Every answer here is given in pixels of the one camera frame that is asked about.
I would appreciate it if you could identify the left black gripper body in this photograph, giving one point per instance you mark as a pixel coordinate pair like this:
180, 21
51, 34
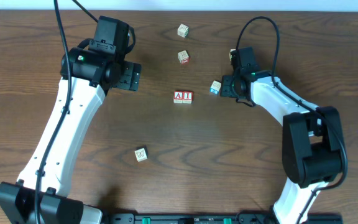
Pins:
129, 76

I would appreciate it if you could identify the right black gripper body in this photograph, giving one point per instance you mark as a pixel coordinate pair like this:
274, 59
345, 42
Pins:
226, 86

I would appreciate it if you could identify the blue number 2 block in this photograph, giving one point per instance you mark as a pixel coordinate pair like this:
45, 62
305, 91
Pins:
215, 87

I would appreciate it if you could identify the red letter I block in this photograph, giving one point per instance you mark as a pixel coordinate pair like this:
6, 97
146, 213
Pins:
187, 97

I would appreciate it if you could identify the red letter A block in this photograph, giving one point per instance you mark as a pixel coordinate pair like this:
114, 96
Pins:
178, 97

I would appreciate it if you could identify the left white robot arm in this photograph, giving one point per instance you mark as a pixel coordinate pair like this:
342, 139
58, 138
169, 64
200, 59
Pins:
40, 194

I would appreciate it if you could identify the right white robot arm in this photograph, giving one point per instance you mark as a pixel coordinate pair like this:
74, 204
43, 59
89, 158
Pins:
313, 152

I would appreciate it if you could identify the right plain wooden block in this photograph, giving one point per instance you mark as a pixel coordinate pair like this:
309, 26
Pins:
230, 54

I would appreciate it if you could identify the plain wooden block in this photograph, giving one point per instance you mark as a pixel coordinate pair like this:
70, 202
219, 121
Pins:
230, 54
183, 30

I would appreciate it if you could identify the wooden block with red side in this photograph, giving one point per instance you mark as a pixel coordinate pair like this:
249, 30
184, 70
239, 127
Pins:
183, 57

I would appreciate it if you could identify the top plain wooden block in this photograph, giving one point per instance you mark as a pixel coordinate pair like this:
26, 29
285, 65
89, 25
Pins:
183, 30

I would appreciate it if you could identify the butterfly wooden block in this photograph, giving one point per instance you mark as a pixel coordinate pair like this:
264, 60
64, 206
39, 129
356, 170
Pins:
141, 154

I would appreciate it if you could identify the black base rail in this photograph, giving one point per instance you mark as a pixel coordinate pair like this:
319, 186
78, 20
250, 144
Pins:
197, 219

